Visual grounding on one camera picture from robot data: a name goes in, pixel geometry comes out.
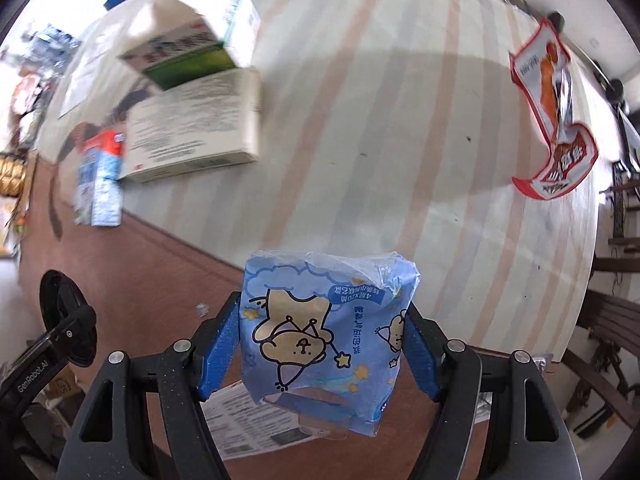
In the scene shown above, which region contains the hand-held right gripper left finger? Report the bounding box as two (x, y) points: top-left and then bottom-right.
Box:
(56, 290), (243, 480)

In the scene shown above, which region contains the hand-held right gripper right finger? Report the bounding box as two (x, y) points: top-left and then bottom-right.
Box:
(402, 305), (581, 480)

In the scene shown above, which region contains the blue bear print tissue packet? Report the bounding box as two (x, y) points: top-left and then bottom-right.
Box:
(239, 249), (421, 438)

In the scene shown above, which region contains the small blue and white box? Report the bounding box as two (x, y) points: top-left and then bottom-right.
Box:
(74, 129), (127, 227)

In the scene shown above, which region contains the large white printed box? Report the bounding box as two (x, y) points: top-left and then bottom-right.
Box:
(118, 67), (264, 183)

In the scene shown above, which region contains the red snack wrapper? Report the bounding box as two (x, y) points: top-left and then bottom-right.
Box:
(509, 17), (600, 202)

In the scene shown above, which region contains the green and white carton box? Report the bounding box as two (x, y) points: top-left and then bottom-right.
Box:
(104, 0), (262, 92)

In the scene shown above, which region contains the white printed paper sheet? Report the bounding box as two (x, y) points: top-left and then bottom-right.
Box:
(200, 380), (326, 461)

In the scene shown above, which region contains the dark wooden bench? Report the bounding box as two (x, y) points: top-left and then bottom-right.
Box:
(565, 175), (640, 431)

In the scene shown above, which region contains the striped tablecloth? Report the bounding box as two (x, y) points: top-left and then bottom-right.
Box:
(37, 0), (601, 361)

